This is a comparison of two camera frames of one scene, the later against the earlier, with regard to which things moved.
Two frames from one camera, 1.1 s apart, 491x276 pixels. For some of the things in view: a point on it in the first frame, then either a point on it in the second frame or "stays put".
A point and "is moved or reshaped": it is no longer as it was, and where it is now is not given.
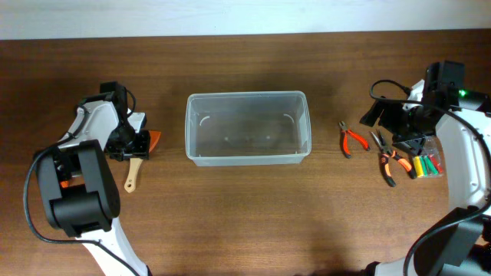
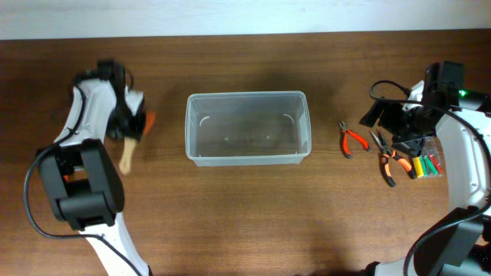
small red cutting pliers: [347, 132] stays put
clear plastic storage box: [247, 128] stays put
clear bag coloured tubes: [430, 162] stays put
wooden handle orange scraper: [130, 184] is moved or reshaped
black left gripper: [141, 150] → [136, 132]
